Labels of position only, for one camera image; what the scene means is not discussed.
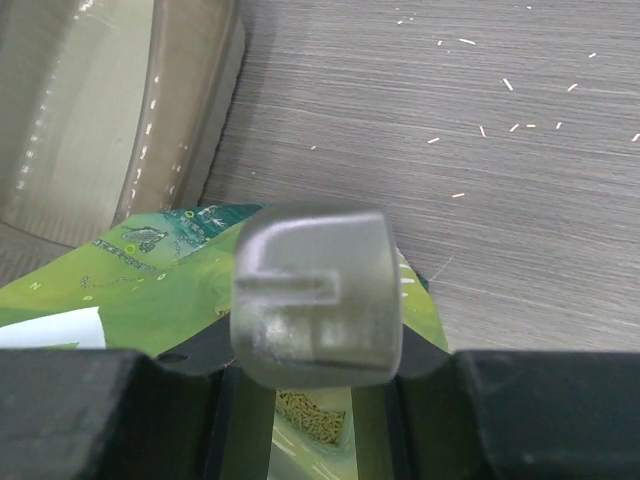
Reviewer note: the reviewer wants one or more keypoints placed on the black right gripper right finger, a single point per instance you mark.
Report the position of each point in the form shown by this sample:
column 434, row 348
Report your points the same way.
column 500, row 414

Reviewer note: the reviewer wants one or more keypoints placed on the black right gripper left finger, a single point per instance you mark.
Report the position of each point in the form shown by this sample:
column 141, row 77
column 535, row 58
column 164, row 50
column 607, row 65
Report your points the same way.
column 189, row 413

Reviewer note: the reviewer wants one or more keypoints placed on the green cat litter bag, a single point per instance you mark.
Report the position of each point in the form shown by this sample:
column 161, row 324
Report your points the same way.
column 160, row 279

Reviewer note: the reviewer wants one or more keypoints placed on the clear plastic scoop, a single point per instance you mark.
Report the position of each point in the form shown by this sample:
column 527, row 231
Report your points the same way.
column 316, row 297

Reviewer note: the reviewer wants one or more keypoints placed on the translucent grey litter box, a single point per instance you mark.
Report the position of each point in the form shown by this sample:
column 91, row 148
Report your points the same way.
column 111, row 108

